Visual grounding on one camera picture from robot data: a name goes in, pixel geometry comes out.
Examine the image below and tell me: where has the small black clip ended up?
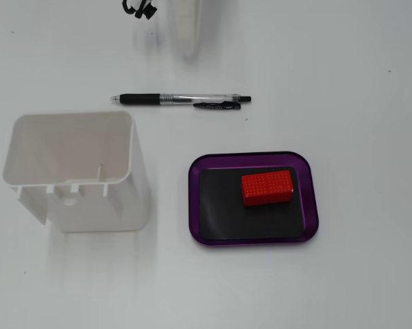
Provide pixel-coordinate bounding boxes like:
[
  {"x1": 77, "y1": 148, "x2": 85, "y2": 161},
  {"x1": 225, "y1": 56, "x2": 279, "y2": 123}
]
[{"x1": 122, "y1": 0, "x2": 158, "y2": 21}]

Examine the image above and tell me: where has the white plastic pen holder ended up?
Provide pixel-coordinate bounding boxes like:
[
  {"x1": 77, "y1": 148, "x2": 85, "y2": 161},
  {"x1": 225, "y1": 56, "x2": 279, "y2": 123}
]
[{"x1": 2, "y1": 110, "x2": 151, "y2": 234}]

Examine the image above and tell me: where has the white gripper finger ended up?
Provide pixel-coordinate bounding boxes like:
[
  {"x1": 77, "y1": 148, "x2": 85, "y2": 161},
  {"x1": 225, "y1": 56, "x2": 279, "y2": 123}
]
[{"x1": 170, "y1": 0, "x2": 204, "y2": 65}]

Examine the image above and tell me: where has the purple metal tray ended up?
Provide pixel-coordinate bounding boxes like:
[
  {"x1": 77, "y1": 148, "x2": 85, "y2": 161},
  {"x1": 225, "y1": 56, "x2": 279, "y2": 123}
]
[{"x1": 187, "y1": 150, "x2": 320, "y2": 248}]

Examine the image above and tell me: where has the black clear retractable pen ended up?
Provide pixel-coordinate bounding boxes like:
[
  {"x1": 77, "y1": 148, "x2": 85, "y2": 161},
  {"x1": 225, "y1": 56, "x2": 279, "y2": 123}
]
[{"x1": 108, "y1": 93, "x2": 253, "y2": 111}]

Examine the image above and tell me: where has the red studded block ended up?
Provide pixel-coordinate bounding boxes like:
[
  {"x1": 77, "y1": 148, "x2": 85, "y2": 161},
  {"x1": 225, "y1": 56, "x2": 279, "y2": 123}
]
[{"x1": 241, "y1": 170, "x2": 294, "y2": 208}]

